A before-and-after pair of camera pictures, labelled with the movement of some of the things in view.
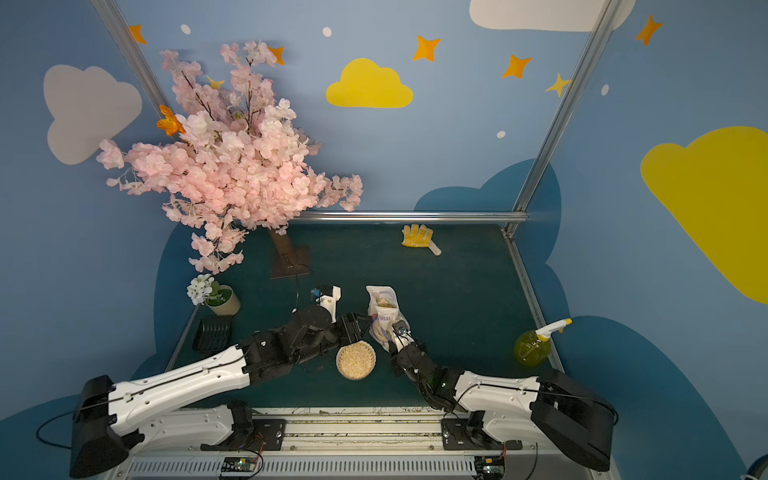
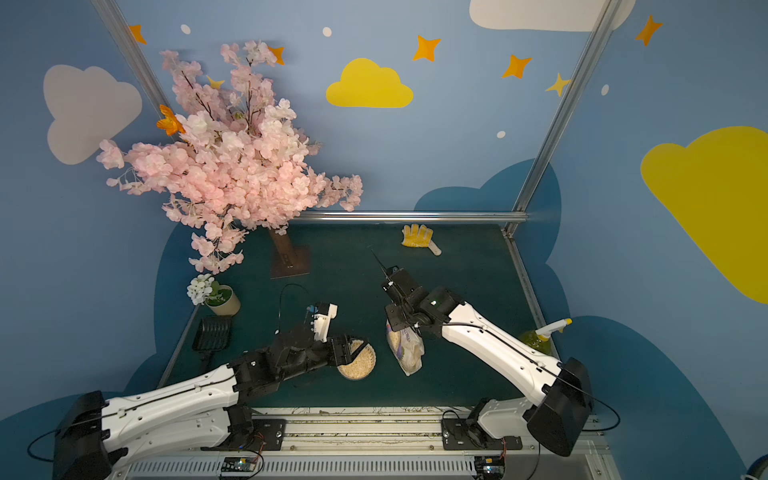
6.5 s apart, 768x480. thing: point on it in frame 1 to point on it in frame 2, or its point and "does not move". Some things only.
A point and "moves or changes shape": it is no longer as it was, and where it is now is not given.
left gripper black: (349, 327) to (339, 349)
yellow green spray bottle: (532, 348) does not move
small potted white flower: (220, 298) does not move
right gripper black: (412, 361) to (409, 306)
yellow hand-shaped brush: (416, 236) does not move
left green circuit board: (239, 464) does not move
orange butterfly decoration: (171, 123) does not move
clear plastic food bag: (384, 311) moves or changes shape
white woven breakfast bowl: (356, 361) does not move
